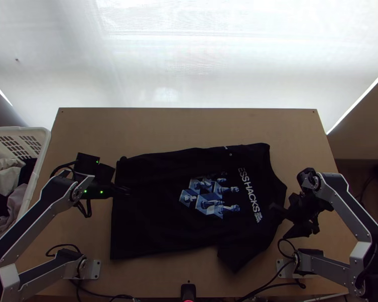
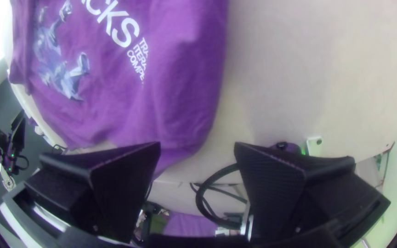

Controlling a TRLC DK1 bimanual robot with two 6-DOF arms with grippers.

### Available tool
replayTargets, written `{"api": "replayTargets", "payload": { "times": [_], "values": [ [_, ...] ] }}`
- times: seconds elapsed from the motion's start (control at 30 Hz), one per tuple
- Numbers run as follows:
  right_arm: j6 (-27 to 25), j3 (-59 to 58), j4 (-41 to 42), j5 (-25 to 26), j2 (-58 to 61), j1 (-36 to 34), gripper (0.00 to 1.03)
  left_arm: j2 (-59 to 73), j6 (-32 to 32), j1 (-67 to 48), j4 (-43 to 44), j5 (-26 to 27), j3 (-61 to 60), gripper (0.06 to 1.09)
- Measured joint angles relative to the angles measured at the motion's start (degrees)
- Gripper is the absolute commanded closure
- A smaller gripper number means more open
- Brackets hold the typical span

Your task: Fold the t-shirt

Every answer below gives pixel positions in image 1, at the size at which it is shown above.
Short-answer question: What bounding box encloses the dark t-shirt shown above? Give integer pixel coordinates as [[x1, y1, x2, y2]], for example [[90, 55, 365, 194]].
[[109, 142, 288, 273]]

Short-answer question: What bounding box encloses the white laundry basket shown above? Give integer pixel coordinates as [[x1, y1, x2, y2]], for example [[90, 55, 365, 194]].
[[0, 126, 52, 250]]

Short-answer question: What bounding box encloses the heap of clothes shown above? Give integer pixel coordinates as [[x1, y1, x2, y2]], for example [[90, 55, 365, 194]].
[[0, 157, 38, 241]]

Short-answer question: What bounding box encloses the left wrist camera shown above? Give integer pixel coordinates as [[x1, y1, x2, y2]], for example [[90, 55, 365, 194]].
[[74, 152, 102, 176]]

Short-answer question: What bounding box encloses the black cable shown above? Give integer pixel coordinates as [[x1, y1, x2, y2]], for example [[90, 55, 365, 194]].
[[48, 160, 80, 181], [45, 243, 85, 259], [75, 197, 94, 218], [277, 238, 300, 262]]

